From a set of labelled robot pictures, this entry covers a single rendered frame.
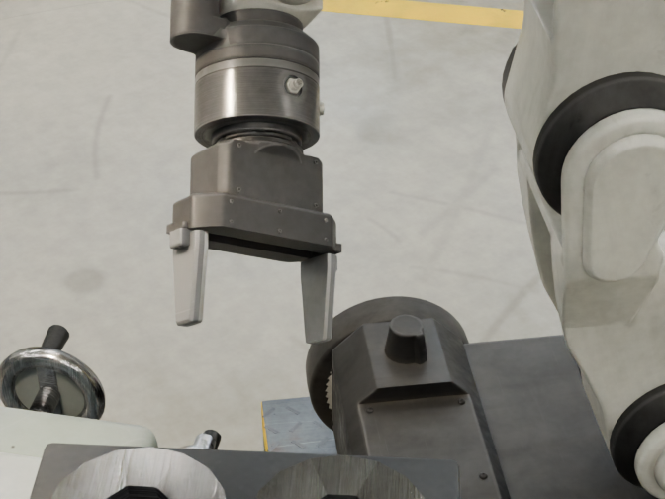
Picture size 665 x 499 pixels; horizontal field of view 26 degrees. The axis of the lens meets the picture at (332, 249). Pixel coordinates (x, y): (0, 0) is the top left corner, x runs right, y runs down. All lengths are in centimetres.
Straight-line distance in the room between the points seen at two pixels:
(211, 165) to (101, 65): 237
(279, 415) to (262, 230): 87
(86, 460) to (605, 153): 53
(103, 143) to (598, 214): 201
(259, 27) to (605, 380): 53
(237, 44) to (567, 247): 35
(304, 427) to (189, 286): 87
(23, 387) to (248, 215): 63
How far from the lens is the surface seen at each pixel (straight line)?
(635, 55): 115
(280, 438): 178
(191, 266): 94
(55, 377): 151
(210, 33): 99
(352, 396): 156
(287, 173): 99
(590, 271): 120
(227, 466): 76
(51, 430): 135
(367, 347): 159
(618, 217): 117
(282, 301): 261
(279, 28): 100
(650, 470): 140
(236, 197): 95
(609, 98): 114
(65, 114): 317
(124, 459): 75
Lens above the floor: 166
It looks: 38 degrees down
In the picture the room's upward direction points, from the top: straight up
